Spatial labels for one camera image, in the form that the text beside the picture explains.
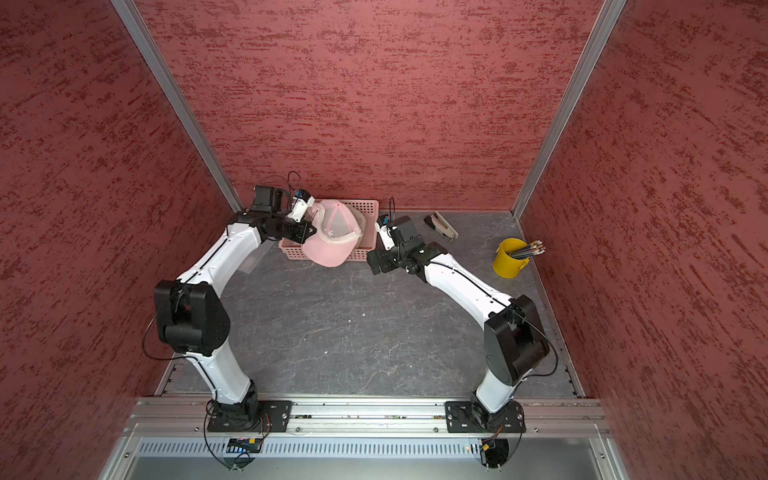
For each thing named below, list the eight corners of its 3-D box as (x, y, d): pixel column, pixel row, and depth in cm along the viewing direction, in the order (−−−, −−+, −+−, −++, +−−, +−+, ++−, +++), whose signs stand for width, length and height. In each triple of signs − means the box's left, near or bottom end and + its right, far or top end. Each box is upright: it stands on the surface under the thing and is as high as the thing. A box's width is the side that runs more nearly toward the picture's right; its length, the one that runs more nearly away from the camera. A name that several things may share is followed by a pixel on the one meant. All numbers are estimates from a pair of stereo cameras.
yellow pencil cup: (495, 280, 102) (505, 262, 94) (489, 256, 109) (498, 237, 100) (520, 280, 102) (533, 262, 94) (513, 256, 109) (523, 237, 100)
